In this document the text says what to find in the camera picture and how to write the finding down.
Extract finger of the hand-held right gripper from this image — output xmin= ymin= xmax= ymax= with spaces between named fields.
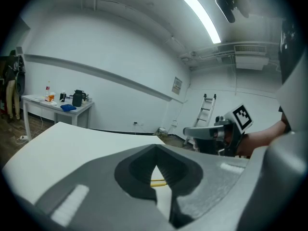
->
xmin=183 ymin=126 xmax=226 ymax=138
xmin=194 ymin=138 xmax=218 ymax=155

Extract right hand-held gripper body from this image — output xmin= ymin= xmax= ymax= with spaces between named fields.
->
xmin=214 ymin=102 xmax=255 ymax=157

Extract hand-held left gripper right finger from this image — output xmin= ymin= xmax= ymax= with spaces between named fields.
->
xmin=155 ymin=144 xmax=250 ymax=229

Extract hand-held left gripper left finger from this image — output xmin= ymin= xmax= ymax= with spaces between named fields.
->
xmin=35 ymin=143 xmax=176 ymax=231

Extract person's right forearm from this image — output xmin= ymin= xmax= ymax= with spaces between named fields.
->
xmin=237 ymin=120 xmax=293 ymax=158

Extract grey metal ladder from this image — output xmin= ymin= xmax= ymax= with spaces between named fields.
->
xmin=184 ymin=93 xmax=217 ymax=145

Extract white air conditioner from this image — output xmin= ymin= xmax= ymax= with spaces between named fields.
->
xmin=234 ymin=45 xmax=270 ymax=70

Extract white ceiling pipes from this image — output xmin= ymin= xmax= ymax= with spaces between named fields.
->
xmin=179 ymin=41 xmax=235 ymax=65

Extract person's black shirt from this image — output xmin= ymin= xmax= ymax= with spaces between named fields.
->
xmin=278 ymin=19 xmax=303 ymax=133

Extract black kettle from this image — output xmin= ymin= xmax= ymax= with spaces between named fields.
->
xmin=72 ymin=89 xmax=87 ymax=107

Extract white side table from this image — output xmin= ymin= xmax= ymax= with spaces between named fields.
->
xmin=21 ymin=94 xmax=94 ymax=141

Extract ceiling light tube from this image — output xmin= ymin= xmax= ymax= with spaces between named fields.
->
xmin=183 ymin=0 xmax=222 ymax=44

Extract beige trousers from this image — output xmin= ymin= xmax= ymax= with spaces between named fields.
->
xmin=6 ymin=80 xmax=21 ymax=120

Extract black clothing bundle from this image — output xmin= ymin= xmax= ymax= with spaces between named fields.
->
xmin=4 ymin=49 xmax=26 ymax=99

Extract wall notice sheet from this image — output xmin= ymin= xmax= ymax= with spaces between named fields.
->
xmin=171 ymin=77 xmax=183 ymax=96

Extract white power cable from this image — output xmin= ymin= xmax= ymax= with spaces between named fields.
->
xmin=38 ymin=115 xmax=46 ymax=137

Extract black head-worn camera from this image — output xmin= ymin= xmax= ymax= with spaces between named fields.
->
xmin=215 ymin=0 xmax=252 ymax=24

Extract grey wall rail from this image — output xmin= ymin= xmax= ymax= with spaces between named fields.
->
xmin=24 ymin=53 xmax=184 ymax=104

